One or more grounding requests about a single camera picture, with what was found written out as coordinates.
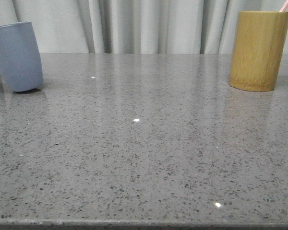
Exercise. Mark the blue plastic cup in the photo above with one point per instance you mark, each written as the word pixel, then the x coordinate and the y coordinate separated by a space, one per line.
pixel 20 62

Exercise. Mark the pink chopstick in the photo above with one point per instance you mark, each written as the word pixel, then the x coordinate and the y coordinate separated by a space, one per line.
pixel 284 6

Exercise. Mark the bamboo wooden cup holder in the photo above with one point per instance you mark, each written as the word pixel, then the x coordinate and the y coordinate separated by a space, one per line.
pixel 258 48

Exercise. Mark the grey curtain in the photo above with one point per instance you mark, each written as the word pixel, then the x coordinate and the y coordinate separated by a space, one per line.
pixel 133 26

